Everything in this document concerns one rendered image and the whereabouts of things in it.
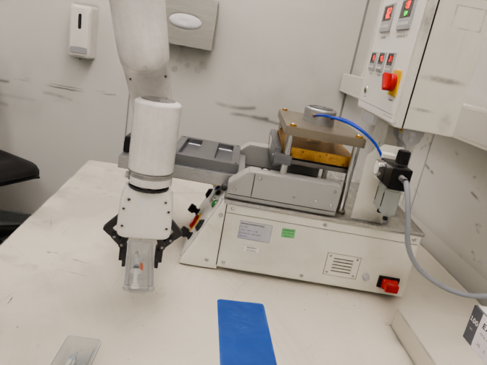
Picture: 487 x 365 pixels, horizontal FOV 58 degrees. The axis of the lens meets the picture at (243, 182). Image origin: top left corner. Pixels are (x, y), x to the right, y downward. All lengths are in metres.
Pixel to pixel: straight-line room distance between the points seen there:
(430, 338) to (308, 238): 0.32
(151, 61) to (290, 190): 0.42
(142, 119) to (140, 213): 0.18
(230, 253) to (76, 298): 0.34
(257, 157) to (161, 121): 0.52
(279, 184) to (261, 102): 1.58
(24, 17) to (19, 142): 0.67
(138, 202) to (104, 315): 0.22
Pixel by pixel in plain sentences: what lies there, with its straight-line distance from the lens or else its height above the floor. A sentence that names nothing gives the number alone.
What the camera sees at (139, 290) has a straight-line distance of 0.84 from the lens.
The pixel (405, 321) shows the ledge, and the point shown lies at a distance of 0.98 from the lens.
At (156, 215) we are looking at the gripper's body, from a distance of 0.84.
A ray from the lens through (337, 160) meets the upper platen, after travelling 1.03.
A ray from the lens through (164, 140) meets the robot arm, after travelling 0.78.
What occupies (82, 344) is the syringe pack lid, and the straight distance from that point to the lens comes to 0.78.
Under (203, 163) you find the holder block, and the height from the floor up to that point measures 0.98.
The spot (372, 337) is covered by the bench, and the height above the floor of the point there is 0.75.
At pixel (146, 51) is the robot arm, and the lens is 0.76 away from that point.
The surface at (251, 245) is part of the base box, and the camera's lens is 1.01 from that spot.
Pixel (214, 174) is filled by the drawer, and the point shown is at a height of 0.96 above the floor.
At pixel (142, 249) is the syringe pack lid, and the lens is 0.96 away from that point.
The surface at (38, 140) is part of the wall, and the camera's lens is 2.73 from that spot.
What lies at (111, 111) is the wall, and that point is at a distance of 2.58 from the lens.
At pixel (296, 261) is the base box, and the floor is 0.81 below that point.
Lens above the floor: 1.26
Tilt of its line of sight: 17 degrees down
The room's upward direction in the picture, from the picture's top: 11 degrees clockwise
